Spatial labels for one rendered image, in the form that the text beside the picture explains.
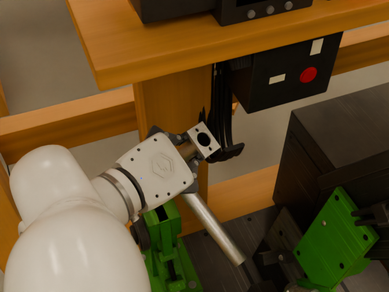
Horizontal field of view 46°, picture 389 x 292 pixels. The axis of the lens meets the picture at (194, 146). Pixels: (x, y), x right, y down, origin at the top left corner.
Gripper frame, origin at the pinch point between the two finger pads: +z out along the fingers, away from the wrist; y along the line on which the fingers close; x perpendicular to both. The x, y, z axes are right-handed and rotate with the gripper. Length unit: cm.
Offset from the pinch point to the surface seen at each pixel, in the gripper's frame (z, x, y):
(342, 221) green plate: 13.7, -5.6, -26.0
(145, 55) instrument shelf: -7.7, -12.9, 14.0
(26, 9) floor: 120, 245, 169
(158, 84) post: 3.8, 3.5, 13.3
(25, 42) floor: 97, 229, 136
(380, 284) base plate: 33, 15, -51
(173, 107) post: 7.3, 8.3, 8.9
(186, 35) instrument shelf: -0.2, -14.3, 13.8
